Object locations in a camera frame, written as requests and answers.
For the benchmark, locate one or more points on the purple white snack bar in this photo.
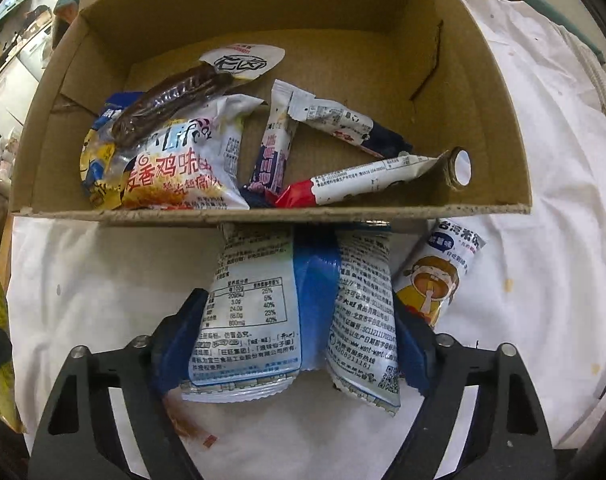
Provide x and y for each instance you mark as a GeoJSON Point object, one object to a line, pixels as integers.
{"type": "Point", "coordinates": [272, 160]}
{"type": "Point", "coordinates": [343, 122]}

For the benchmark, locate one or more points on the dark blue snack packet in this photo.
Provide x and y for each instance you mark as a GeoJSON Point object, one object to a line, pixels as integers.
{"type": "Point", "coordinates": [114, 106]}

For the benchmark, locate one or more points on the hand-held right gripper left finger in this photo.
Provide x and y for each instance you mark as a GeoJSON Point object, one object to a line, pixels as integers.
{"type": "Point", "coordinates": [180, 340]}

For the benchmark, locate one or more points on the red white snack bar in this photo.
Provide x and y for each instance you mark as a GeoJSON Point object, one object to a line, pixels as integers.
{"type": "Point", "coordinates": [363, 180]}

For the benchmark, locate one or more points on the dark sausage packet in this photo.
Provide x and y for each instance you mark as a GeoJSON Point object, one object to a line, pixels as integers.
{"type": "Point", "coordinates": [178, 92]}

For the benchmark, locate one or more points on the brown wrapper piece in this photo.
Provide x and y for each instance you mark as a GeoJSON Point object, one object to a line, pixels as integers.
{"type": "Point", "coordinates": [188, 422]}

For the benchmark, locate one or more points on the white red chip packet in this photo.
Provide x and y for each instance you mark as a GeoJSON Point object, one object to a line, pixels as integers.
{"type": "Point", "coordinates": [183, 170]}

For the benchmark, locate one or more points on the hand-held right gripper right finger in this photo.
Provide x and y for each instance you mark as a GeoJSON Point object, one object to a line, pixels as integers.
{"type": "Point", "coordinates": [413, 345]}

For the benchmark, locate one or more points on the yellow snack packet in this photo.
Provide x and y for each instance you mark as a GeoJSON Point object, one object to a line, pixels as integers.
{"type": "Point", "coordinates": [99, 170]}

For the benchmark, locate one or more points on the cartoon face rice roll packet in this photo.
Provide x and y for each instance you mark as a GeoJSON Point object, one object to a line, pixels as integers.
{"type": "Point", "coordinates": [433, 280]}

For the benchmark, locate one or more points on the blue white snack packet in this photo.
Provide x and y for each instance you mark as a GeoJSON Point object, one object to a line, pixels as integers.
{"type": "Point", "coordinates": [253, 310]}

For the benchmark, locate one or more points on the brown cardboard box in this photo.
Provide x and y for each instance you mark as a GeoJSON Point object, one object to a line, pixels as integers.
{"type": "Point", "coordinates": [343, 75]}

